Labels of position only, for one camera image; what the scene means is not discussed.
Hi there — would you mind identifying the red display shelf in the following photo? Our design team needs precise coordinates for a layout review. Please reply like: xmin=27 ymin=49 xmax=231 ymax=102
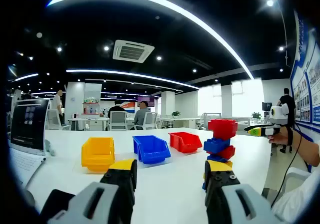
xmin=82 ymin=98 xmax=101 ymax=116

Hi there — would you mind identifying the ceiling air conditioner vent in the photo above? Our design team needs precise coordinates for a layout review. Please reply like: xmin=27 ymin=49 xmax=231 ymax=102
xmin=112 ymin=39 xmax=155 ymax=64

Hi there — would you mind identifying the white office desk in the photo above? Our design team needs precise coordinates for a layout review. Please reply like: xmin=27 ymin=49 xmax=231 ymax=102
xmin=67 ymin=117 xmax=110 ymax=131
xmin=159 ymin=117 xmax=201 ymax=130

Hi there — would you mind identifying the small grey object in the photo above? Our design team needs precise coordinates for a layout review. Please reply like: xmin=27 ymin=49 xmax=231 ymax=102
xmin=44 ymin=139 xmax=57 ymax=157

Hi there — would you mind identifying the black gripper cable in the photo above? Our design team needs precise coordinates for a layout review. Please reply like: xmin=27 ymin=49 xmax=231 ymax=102
xmin=270 ymin=130 xmax=304 ymax=208

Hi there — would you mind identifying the blue plastic bin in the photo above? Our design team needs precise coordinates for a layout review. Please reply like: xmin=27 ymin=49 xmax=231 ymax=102
xmin=132 ymin=135 xmax=172 ymax=165

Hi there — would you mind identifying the wall screen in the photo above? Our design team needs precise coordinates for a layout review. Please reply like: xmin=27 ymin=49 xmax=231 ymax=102
xmin=137 ymin=96 xmax=156 ymax=108

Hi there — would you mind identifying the yellow plastic bin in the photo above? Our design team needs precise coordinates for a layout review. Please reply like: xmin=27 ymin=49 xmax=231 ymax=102
xmin=81 ymin=137 xmax=116 ymax=173

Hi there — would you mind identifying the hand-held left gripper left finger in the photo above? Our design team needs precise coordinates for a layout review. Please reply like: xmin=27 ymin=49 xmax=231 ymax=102
xmin=47 ymin=158 xmax=138 ymax=224

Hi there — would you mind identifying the small red toy block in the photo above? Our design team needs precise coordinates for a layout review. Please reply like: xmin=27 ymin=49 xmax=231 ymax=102
xmin=216 ymin=145 xmax=236 ymax=161

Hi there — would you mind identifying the red plastic bin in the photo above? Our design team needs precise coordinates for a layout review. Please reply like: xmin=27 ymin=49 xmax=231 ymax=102
xmin=168 ymin=131 xmax=203 ymax=154

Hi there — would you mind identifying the long ceiling light strip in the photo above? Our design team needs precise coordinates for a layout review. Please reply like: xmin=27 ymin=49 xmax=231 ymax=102
xmin=46 ymin=0 xmax=255 ymax=80
xmin=65 ymin=68 xmax=200 ymax=90

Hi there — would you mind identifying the white chair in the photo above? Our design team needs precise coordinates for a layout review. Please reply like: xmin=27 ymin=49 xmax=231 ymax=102
xmin=261 ymin=166 xmax=312 ymax=205

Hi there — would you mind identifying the blue and white wall poster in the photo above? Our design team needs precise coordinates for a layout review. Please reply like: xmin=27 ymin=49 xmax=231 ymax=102
xmin=289 ymin=9 xmax=320 ymax=128

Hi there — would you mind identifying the white laptop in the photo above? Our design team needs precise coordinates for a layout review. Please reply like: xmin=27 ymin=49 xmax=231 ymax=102
xmin=7 ymin=98 xmax=51 ymax=189

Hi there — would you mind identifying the large red toy block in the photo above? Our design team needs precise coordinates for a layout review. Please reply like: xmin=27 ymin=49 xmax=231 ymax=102
xmin=207 ymin=119 xmax=239 ymax=140

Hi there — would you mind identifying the person's right hand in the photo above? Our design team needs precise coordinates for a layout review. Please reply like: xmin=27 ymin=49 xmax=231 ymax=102
xmin=268 ymin=126 xmax=296 ymax=146

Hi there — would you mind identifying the person in white shirt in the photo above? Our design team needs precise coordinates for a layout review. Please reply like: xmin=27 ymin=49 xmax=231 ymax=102
xmin=271 ymin=168 xmax=320 ymax=224

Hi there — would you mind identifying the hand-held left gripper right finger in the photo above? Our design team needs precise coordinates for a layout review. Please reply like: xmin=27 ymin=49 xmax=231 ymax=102
xmin=203 ymin=159 xmax=285 ymax=224

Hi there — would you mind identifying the grey mesh office chair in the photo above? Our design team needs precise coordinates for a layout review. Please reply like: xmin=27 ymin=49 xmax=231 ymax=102
xmin=108 ymin=110 xmax=129 ymax=131
xmin=46 ymin=109 xmax=72 ymax=131
xmin=139 ymin=111 xmax=159 ymax=130

